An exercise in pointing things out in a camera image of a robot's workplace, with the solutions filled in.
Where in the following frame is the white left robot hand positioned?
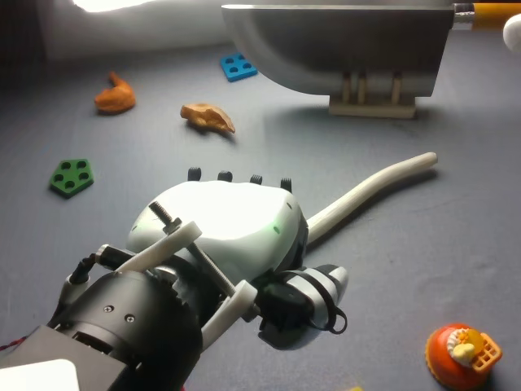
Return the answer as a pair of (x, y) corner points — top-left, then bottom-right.
(125, 166), (350, 350)

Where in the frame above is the white backdrop sheet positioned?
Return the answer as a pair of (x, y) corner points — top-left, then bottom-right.
(40, 0), (229, 62)

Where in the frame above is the green pentagon block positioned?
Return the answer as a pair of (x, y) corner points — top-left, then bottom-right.
(49, 157), (95, 200)

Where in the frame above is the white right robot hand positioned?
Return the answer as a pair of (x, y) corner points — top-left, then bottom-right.
(502, 14), (521, 54)

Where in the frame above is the wooden knife stand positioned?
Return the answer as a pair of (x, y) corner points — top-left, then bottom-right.
(328, 72), (417, 120)

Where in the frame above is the blue square four-hole block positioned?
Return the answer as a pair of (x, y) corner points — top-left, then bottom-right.
(219, 52), (259, 82)

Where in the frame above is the orange toy chicken leg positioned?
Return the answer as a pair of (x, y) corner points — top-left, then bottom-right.
(94, 71), (137, 115)

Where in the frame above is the orange toy cake with waffle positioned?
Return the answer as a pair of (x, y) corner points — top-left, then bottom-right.
(425, 323), (505, 390)

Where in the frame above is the grey table cloth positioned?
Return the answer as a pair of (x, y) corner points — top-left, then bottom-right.
(0, 28), (521, 391)

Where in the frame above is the large steel cleaver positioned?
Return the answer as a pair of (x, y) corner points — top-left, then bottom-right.
(221, 2), (521, 99)

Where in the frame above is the leek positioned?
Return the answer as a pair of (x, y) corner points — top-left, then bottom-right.
(305, 152), (439, 245)

